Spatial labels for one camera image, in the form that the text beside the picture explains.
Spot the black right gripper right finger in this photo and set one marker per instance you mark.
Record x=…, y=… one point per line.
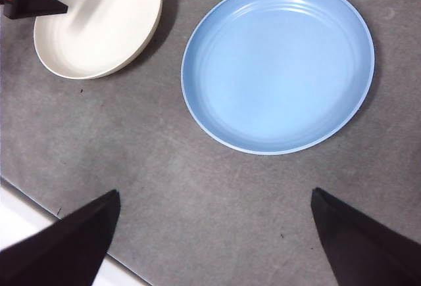
x=368, y=250

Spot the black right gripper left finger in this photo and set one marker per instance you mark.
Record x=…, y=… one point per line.
x=65, y=250

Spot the white round plate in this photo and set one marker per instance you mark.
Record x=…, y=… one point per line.
x=98, y=36

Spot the blue round plate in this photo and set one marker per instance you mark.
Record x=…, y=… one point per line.
x=279, y=69

